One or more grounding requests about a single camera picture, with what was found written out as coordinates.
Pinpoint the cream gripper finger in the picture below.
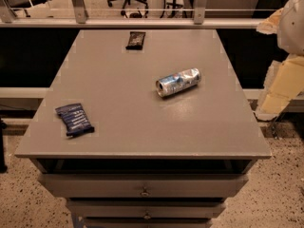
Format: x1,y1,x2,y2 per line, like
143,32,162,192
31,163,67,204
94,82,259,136
256,54,304,118
256,9,283,35

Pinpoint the silver blue redbull can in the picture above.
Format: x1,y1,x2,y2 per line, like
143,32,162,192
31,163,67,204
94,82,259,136
156,68,201,97

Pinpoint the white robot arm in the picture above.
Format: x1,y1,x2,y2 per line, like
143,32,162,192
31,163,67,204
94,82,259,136
255,0,304,121

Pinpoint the metal guard railing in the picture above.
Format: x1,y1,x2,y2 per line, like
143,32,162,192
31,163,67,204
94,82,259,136
0,0,274,29

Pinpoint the dark snack bag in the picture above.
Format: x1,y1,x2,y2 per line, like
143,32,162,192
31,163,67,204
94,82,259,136
125,31,145,50

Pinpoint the grey drawer cabinet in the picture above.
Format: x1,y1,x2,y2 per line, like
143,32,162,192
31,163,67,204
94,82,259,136
16,29,271,228

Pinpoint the blue snack packet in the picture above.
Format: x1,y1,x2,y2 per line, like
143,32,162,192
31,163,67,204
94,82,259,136
55,104,95,137

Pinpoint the drawer with knob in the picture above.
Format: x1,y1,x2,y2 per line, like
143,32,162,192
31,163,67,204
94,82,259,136
38,174,248,198
66,199,226,219

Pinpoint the top drawer with knob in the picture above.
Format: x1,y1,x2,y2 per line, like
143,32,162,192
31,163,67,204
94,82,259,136
38,174,248,198

